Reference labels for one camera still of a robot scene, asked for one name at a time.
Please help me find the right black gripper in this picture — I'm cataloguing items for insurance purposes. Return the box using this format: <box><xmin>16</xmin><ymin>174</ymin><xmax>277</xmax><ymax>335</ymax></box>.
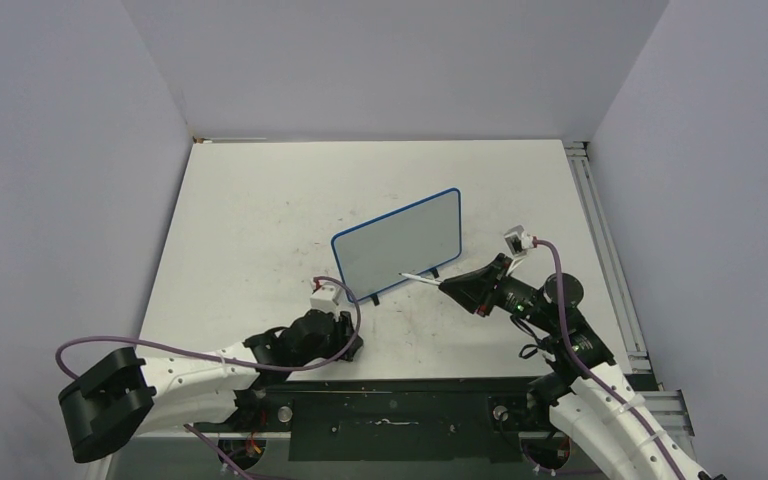
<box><xmin>439</xmin><ymin>253</ymin><xmax>556</xmax><ymax>332</ymax></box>

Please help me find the white marker pen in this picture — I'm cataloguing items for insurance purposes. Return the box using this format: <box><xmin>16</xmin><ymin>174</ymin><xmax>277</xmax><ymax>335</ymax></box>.
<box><xmin>399</xmin><ymin>272</ymin><xmax>442</xmax><ymax>287</ymax></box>

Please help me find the blue framed whiteboard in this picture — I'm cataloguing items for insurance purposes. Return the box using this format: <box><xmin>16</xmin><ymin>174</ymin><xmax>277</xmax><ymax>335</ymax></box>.
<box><xmin>330</xmin><ymin>188</ymin><xmax>463</xmax><ymax>301</ymax></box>

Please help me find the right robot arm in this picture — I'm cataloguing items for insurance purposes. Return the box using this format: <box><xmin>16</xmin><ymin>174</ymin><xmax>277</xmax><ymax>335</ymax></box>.
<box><xmin>437</xmin><ymin>254</ymin><xmax>713</xmax><ymax>479</ymax></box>

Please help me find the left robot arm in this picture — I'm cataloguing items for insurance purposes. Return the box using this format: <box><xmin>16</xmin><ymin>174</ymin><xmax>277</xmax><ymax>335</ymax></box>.
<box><xmin>58</xmin><ymin>309</ymin><xmax>364</xmax><ymax>464</ymax></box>

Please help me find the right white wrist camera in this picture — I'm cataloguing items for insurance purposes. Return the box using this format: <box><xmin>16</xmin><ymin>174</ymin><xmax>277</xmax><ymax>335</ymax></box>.
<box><xmin>503</xmin><ymin>225</ymin><xmax>536</xmax><ymax>273</ymax></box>

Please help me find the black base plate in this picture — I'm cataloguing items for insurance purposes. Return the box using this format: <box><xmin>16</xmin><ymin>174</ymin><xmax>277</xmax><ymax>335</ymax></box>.
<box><xmin>198</xmin><ymin>377</ymin><xmax>570</xmax><ymax>463</ymax></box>

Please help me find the aluminium rail right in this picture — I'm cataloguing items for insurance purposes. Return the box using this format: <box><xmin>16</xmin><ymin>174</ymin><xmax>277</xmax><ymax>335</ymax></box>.
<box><xmin>563</xmin><ymin>141</ymin><xmax>652</xmax><ymax>374</ymax></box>

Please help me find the aluminium rail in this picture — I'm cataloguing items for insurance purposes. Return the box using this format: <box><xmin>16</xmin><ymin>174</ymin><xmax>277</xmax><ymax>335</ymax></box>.
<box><xmin>95</xmin><ymin>389</ymin><xmax>697</xmax><ymax>440</ymax></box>
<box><xmin>563</xmin><ymin>141</ymin><xmax>652</xmax><ymax>374</ymax></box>

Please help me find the aluminium rail front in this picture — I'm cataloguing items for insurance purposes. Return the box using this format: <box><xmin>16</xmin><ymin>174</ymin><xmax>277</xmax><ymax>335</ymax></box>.
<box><xmin>95</xmin><ymin>389</ymin><xmax>697</xmax><ymax>440</ymax></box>

